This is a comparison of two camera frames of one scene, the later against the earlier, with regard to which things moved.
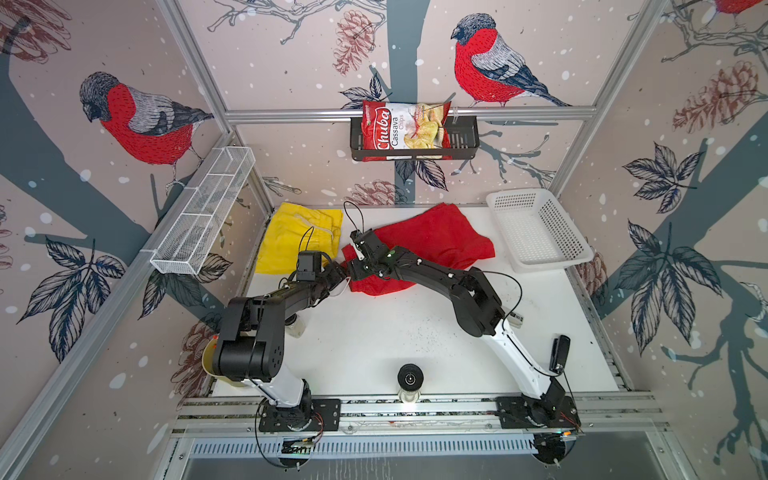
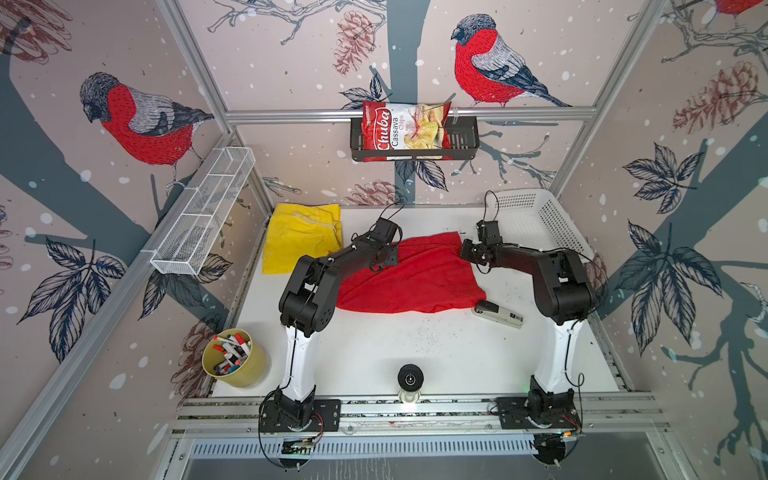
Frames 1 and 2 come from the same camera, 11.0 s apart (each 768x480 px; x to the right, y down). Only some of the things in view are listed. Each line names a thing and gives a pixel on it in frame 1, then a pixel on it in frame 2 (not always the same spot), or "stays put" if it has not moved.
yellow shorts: (294, 229) stays put
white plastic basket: (536, 233) stays put
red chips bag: (404, 131) stays put
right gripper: (355, 271) → (465, 245)
